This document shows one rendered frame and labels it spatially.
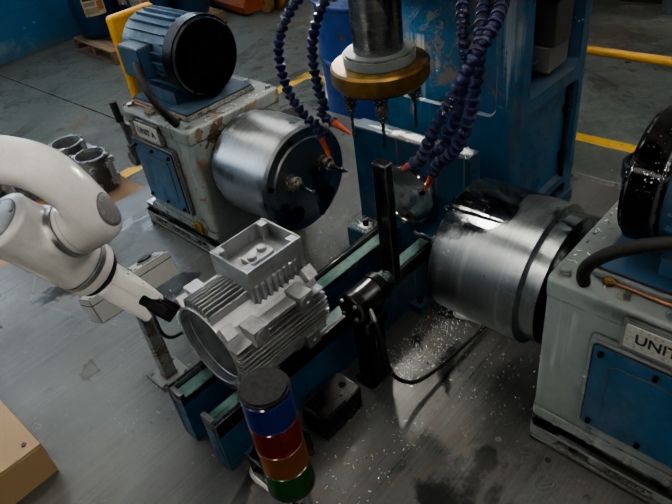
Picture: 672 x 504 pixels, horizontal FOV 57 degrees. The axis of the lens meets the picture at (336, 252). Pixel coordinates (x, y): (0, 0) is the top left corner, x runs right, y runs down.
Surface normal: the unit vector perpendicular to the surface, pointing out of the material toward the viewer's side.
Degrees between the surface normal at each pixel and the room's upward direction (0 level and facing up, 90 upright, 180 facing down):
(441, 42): 90
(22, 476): 90
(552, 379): 89
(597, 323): 89
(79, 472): 0
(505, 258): 47
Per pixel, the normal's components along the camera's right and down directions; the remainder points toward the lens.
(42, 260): 0.34, 0.71
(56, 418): -0.12, -0.79
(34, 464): 0.75, 0.33
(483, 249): -0.58, -0.16
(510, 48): -0.68, 0.51
